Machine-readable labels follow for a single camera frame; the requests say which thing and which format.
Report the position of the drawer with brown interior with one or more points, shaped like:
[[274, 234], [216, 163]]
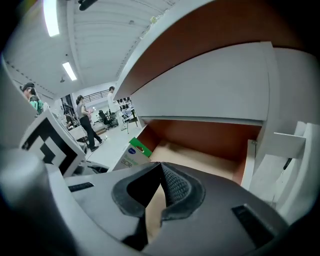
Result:
[[200, 155]]

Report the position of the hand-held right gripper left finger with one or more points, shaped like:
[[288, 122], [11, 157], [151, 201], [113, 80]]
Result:
[[100, 192]]

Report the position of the black office chair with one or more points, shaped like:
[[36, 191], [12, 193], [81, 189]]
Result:
[[106, 118]]

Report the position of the white and brown cabinet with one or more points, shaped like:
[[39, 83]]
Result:
[[200, 87]]

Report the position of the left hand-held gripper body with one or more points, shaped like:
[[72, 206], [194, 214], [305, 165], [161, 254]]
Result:
[[53, 147]]

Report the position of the black pen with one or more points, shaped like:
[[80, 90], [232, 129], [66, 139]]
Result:
[[288, 163]]

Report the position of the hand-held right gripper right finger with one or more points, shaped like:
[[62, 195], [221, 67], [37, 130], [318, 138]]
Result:
[[212, 225]]

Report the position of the long ceiling light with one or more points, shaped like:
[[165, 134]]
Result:
[[69, 71], [51, 17]]

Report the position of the small green white item box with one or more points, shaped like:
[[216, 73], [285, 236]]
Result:
[[136, 156]]

